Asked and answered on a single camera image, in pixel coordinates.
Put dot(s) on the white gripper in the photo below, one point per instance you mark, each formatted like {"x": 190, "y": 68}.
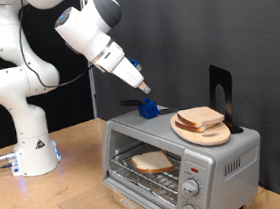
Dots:
{"x": 121, "y": 66}

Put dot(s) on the slotted spatula with blue block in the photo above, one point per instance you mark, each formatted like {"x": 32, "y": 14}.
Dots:
{"x": 148, "y": 109}

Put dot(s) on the white bread slice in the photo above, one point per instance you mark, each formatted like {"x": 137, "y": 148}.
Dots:
{"x": 152, "y": 161}
{"x": 200, "y": 115}
{"x": 191, "y": 128}

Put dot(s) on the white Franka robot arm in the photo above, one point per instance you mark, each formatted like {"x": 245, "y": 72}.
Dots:
{"x": 25, "y": 130}

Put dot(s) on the silver toaster oven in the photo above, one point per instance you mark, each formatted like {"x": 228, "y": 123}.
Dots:
{"x": 225, "y": 149}

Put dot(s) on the grey metal pole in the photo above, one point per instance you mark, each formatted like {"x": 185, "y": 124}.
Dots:
{"x": 93, "y": 96}

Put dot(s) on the black metal bookend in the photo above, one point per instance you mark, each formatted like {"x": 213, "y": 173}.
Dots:
{"x": 226, "y": 75}

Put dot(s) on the round wooden cutting board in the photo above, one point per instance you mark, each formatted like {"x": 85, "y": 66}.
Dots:
{"x": 214, "y": 138}

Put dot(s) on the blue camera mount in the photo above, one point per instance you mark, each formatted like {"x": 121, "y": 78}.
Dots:
{"x": 136, "y": 64}

